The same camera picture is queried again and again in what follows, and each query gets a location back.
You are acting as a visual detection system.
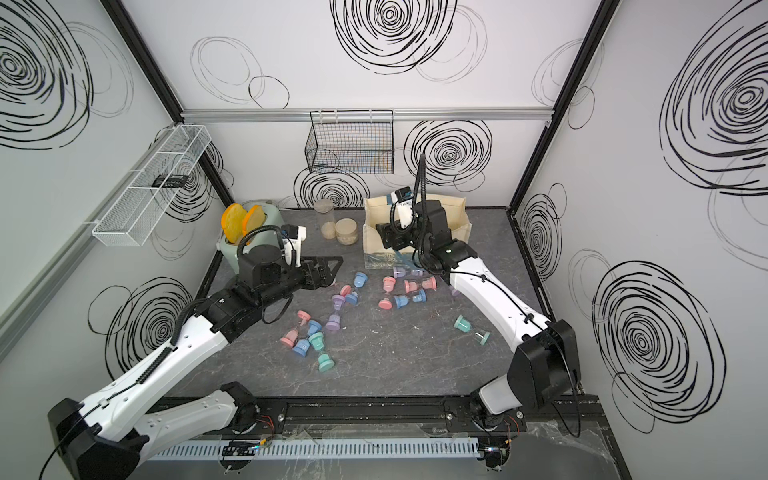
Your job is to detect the blue hourglass centre right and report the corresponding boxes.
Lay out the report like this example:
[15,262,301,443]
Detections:
[393,289,427,309]

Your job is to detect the pink hourglass lower left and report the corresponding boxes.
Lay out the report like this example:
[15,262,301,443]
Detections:
[279,310,312,349]

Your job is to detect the left yellow toast slice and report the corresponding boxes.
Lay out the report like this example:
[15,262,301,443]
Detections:
[220,203,247,245]

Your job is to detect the right yellow toast slice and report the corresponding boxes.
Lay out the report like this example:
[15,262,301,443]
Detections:
[242,205,266,235]

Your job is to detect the pink hourglass near bag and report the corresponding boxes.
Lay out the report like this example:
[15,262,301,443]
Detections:
[404,276,437,294]

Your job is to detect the blue hourglass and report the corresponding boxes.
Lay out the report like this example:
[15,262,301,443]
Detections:
[292,320,322,357]
[393,289,427,309]
[345,272,368,305]

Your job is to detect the black wire basket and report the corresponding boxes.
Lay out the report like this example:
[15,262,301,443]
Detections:
[304,109,395,174]

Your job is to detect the black corrugated cable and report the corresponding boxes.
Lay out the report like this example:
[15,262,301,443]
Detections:
[389,152,430,241]

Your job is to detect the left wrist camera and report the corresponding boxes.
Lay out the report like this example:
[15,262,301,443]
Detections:
[281,224,307,267]

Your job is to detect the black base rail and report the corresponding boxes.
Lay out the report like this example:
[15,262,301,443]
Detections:
[256,395,605,433]

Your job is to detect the white slotted cable duct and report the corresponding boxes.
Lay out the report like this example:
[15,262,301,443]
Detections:
[151,437,481,461]

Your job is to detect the yellow toast slice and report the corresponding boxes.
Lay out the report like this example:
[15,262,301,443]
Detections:
[220,203,247,245]
[242,205,266,235]

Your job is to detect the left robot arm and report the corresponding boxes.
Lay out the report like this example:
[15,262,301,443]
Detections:
[48,225,343,479]

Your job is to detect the tall glass jar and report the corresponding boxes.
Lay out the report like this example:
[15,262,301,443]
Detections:
[313,199,336,240]

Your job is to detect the purple hourglass by bag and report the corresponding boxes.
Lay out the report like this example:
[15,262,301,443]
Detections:
[393,266,425,279]

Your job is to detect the blue hourglass upper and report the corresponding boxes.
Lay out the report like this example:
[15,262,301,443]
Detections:
[345,272,368,305]

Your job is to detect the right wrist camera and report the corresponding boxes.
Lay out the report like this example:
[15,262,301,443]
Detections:
[386,187,414,231]

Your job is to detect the blue hourglass lower left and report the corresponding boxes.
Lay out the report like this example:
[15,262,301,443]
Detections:
[292,320,322,357]

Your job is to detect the green hourglass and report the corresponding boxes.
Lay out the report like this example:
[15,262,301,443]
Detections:
[453,315,490,345]
[308,332,335,372]

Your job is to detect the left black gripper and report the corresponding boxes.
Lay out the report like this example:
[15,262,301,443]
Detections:
[259,254,343,312]

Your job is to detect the cream canvas tote bag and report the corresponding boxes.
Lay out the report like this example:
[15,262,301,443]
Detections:
[361,191,475,271]

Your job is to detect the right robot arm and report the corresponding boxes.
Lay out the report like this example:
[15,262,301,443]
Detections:
[375,198,580,416]

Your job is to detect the black item in shelf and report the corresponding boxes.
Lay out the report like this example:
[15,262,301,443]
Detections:
[151,174,190,189]

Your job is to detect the purple hourglass centre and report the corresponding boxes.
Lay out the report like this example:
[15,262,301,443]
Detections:
[325,294,346,332]

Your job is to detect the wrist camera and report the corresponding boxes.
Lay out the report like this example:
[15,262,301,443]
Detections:
[281,224,307,267]
[386,187,414,231]

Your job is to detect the pink hourglass number fifteen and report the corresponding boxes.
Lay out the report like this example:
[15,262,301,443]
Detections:
[378,276,396,310]

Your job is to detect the white wire shelf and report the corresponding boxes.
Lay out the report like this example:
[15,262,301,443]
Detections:
[92,125,211,247]

